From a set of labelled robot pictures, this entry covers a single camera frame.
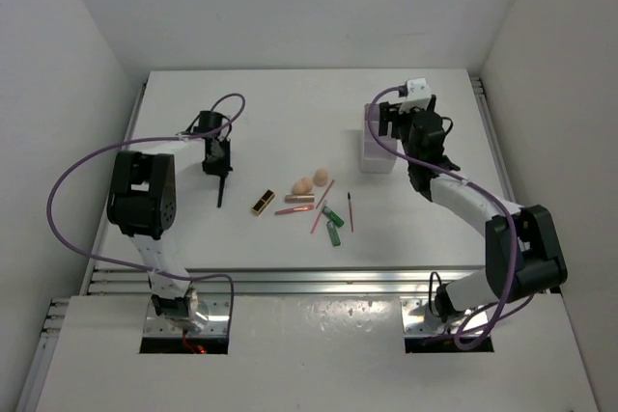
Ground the white organizer box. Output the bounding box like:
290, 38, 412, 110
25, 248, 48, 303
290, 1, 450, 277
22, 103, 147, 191
359, 103, 397, 175

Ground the black gold lipstick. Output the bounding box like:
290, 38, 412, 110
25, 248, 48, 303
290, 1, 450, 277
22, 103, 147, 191
251, 190, 275, 216

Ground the gourd-shaped beige sponge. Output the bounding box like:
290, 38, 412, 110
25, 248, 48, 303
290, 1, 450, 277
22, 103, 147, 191
292, 178, 313, 195

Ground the egg-shaped beige sponge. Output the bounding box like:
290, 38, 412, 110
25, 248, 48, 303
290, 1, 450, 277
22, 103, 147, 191
313, 168, 329, 187

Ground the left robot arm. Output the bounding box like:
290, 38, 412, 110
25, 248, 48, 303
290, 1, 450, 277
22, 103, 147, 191
106, 110, 233, 324

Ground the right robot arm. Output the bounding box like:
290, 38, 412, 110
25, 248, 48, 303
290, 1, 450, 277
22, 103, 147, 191
366, 96, 568, 322

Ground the rose gold lipstick tube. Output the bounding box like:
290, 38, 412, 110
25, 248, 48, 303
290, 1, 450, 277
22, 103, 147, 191
284, 194, 315, 204

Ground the pink mascara wand brush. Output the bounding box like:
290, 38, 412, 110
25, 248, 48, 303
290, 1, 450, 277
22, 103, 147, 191
347, 192, 354, 233

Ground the pink lip pencil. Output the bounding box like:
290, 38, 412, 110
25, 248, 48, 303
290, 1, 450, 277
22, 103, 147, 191
274, 205, 315, 216

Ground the thin pink brush stick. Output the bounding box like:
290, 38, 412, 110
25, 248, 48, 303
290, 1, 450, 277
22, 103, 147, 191
316, 179, 335, 207

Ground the long pink stick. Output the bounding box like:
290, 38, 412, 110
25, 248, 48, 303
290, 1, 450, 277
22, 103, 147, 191
310, 200, 327, 234

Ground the upper green bottle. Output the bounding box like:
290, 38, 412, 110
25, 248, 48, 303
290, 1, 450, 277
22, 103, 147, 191
322, 206, 345, 228

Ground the green bottle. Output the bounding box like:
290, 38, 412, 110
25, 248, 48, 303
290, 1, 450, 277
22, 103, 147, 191
326, 221, 341, 247
322, 206, 345, 228

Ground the lower green bottle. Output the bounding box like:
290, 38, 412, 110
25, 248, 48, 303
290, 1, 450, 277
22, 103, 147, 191
326, 221, 341, 247

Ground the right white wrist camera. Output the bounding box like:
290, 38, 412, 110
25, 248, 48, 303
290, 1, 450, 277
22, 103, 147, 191
399, 78, 433, 113

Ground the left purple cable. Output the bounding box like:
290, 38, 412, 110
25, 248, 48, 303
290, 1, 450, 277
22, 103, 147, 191
46, 92, 247, 316

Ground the purple cable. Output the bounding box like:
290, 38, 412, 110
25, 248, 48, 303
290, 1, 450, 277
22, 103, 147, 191
46, 92, 247, 316
362, 85, 537, 351

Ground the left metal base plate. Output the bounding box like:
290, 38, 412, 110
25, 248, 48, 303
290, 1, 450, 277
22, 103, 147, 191
142, 295, 231, 339

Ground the metal base plate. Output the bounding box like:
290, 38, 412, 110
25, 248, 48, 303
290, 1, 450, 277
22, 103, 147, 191
142, 295, 231, 339
400, 297, 473, 339

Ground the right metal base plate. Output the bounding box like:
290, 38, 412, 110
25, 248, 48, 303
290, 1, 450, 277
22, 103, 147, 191
400, 297, 473, 339

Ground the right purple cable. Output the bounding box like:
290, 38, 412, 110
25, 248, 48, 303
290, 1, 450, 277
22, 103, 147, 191
362, 85, 537, 351

